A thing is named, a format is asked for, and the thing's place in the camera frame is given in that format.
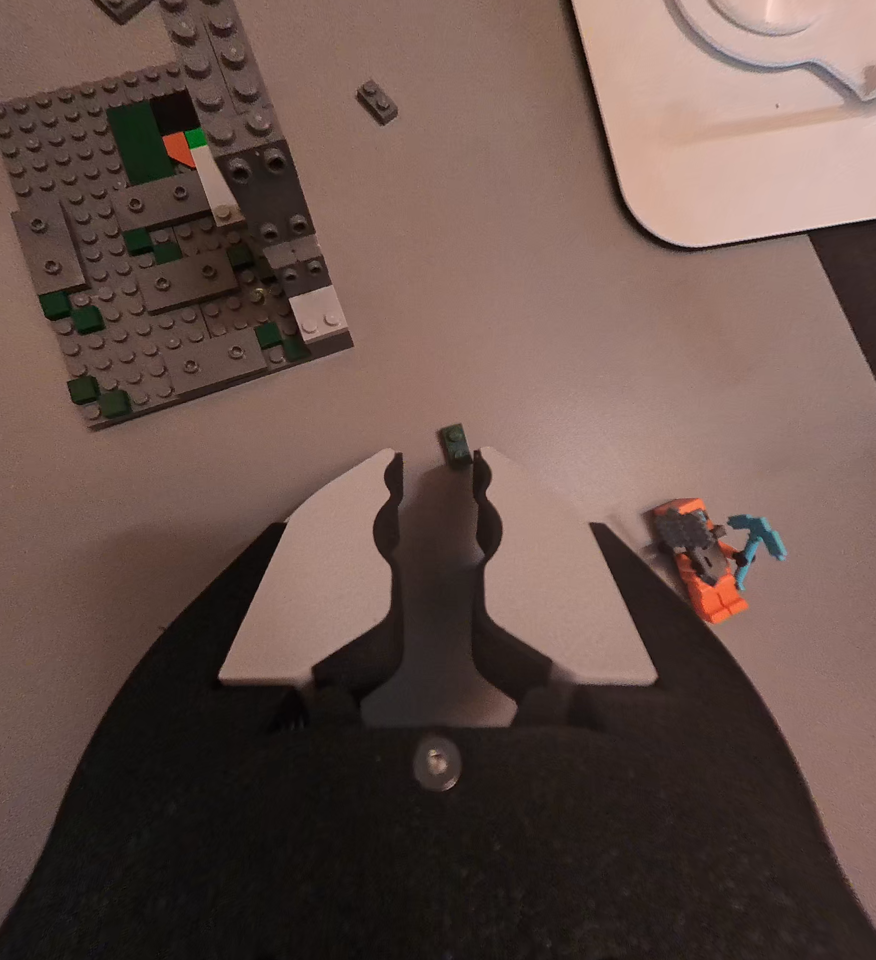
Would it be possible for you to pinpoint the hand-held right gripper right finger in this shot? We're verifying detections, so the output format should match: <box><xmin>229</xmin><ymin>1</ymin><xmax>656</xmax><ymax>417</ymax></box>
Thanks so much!
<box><xmin>471</xmin><ymin>446</ymin><xmax>661</xmax><ymax>715</ymax></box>

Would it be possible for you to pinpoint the orange toy minifigure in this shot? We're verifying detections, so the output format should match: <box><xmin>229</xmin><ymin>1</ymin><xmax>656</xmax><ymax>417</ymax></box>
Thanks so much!
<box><xmin>646</xmin><ymin>497</ymin><xmax>789</xmax><ymax>625</ymax></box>

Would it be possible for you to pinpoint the grey toy brick model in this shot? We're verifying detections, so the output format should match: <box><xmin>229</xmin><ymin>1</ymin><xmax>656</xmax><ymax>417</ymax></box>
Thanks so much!
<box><xmin>0</xmin><ymin>0</ymin><xmax>356</xmax><ymax>432</ymax></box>

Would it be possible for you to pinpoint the small grey two-stud brick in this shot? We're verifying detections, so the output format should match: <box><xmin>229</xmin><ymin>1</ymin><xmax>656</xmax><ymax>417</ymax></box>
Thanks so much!
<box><xmin>355</xmin><ymin>78</ymin><xmax>400</xmax><ymax>126</ymax></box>

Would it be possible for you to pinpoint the white book stand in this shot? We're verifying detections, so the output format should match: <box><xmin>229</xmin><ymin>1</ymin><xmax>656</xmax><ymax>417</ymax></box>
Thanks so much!
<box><xmin>569</xmin><ymin>0</ymin><xmax>876</xmax><ymax>251</ymax></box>

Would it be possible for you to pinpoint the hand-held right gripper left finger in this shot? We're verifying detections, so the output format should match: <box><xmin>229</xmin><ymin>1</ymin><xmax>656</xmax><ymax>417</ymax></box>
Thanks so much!
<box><xmin>216</xmin><ymin>447</ymin><xmax>407</xmax><ymax>714</ymax></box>

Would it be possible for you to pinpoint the grey desk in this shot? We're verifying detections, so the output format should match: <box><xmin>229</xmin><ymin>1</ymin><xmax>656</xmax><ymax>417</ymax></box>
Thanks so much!
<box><xmin>0</xmin><ymin>0</ymin><xmax>876</xmax><ymax>960</ymax></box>

